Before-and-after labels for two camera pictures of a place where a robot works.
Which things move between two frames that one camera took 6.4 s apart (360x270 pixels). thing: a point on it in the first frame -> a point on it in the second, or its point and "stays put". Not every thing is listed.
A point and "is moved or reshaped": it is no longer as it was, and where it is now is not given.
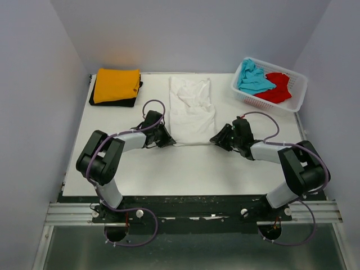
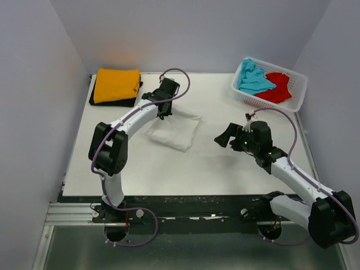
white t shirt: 192,116 is moved or reshaped
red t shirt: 280,93 stays put
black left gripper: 167,140 -> 168,112
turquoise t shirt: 252,80 stays put
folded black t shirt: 129,102 stays put
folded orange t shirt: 116,84 stays put
